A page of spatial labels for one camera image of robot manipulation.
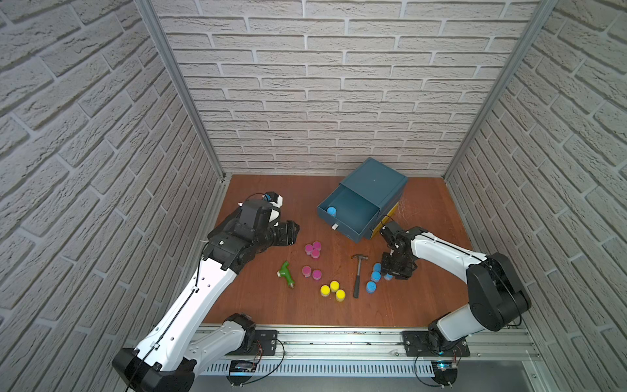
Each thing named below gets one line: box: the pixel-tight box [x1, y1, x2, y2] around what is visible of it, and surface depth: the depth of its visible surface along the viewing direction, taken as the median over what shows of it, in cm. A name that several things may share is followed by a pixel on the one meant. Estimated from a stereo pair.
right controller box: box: [431, 360, 459, 389], surface depth 71 cm
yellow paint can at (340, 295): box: [335, 289, 347, 303], surface depth 83 cm
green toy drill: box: [275, 260, 296, 290], surface depth 88 cm
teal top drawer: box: [316, 184, 382, 244], surface depth 86 cm
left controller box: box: [226, 360, 258, 387], surface depth 71 cm
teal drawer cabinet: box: [319, 156, 409, 244], surface depth 87 cm
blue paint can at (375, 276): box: [370, 270, 382, 283], surface depth 87 cm
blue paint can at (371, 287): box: [365, 280, 378, 294], surface depth 85 cm
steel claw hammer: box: [351, 253, 370, 299], surface depth 89 cm
